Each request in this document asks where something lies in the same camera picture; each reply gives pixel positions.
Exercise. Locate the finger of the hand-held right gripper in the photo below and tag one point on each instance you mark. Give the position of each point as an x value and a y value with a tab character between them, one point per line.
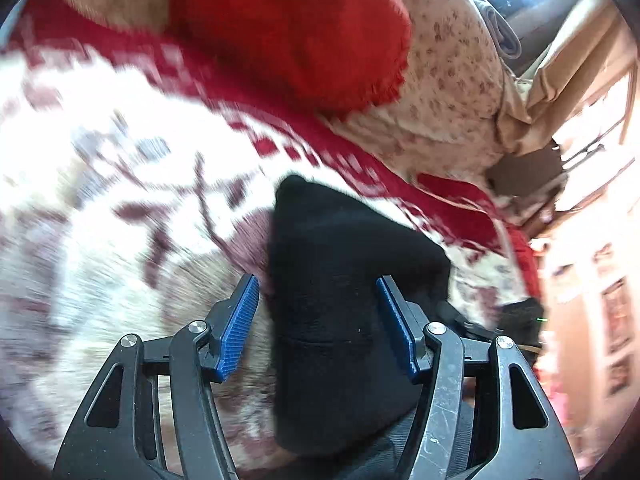
465	325

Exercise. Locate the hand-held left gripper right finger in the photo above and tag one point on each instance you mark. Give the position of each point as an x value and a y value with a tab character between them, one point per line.
400	330

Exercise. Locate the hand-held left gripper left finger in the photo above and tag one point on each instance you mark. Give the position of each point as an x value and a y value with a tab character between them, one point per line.
237	330

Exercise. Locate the black pants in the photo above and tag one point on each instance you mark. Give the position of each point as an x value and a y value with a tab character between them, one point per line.
340	270

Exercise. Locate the dark grey panel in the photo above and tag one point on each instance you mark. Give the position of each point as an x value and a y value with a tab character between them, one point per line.
525	175

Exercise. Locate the red and white plush blanket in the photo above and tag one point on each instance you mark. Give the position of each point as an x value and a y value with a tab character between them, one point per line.
100	160

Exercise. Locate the floral beige pillow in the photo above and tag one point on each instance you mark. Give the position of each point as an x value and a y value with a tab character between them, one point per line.
450	85

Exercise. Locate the beige curtain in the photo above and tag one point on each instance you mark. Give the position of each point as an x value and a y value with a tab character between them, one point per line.
565	60

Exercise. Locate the grey folded cloth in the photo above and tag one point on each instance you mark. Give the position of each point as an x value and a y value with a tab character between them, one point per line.
502	35

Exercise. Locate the red round ruffled pillow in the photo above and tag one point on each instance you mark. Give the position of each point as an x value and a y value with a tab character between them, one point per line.
290	30

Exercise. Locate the framed wall picture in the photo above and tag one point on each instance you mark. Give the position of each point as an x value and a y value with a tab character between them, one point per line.
620	377
616	317

